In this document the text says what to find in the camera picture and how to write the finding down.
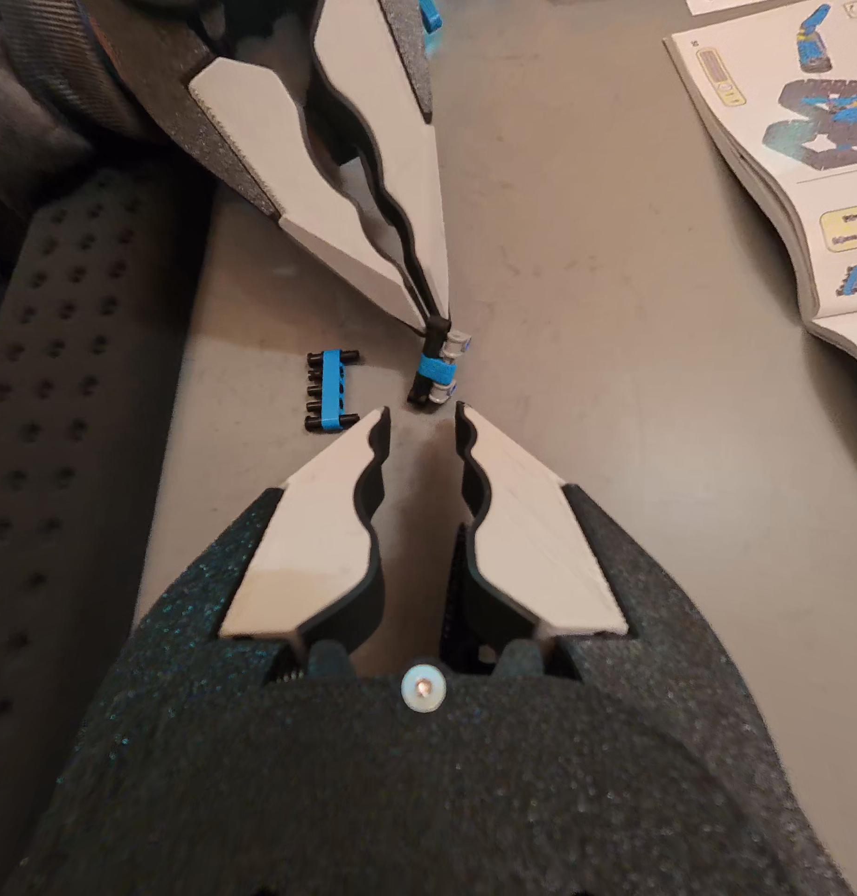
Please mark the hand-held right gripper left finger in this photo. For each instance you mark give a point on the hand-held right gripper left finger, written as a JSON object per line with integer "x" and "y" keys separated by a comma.
{"x": 309, "y": 553}

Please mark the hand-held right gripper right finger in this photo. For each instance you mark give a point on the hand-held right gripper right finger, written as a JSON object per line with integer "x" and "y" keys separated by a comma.
{"x": 533, "y": 553}

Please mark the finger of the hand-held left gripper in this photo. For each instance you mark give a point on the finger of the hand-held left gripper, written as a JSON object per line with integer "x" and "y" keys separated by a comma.
{"x": 274, "y": 147}
{"x": 393, "y": 105}

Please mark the blue beam with black pins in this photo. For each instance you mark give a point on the blue beam with black pins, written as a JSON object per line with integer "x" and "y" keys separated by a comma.
{"x": 334, "y": 388}

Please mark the grey and blue connector assembly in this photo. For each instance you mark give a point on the grey and blue connector assembly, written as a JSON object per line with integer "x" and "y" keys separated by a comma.
{"x": 439, "y": 367}

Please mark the grey desk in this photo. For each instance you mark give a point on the grey desk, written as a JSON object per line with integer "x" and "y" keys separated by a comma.
{"x": 610, "y": 350}

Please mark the small blue building piece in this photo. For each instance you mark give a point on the small blue building piece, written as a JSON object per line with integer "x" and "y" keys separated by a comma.
{"x": 429, "y": 14}

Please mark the dark dimpled mat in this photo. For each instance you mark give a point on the dark dimpled mat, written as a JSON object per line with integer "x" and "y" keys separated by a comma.
{"x": 57, "y": 420}

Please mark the open instruction booklet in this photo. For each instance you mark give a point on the open instruction booklet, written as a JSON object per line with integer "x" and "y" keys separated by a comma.
{"x": 785, "y": 140}

